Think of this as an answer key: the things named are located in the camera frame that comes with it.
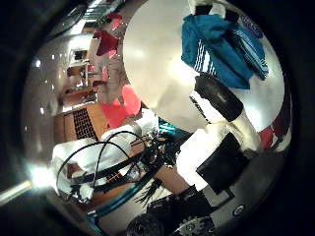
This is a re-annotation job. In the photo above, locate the teal cloth with white stripes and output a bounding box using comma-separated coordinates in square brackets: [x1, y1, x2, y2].
[180, 13, 270, 90]

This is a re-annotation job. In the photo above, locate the wooden cabinet with black grille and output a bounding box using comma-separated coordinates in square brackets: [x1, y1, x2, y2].
[53, 102, 109, 146]

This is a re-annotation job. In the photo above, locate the dark red chair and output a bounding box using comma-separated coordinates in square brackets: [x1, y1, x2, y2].
[93, 29, 120, 57]

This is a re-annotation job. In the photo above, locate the wooden desk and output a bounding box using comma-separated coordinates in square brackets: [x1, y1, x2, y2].
[66, 63, 90, 78]

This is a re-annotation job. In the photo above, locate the dark monitor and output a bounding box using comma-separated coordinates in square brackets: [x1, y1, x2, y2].
[72, 49, 89, 62]

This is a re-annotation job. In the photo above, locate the large grid window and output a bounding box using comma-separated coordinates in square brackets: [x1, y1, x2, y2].
[82, 0, 126, 23]

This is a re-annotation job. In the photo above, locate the black cable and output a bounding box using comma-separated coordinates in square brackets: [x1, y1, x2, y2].
[93, 130, 149, 188]
[55, 140, 134, 198]

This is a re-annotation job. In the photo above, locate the teal metal frame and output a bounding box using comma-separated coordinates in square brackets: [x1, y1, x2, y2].
[87, 176, 156, 227]

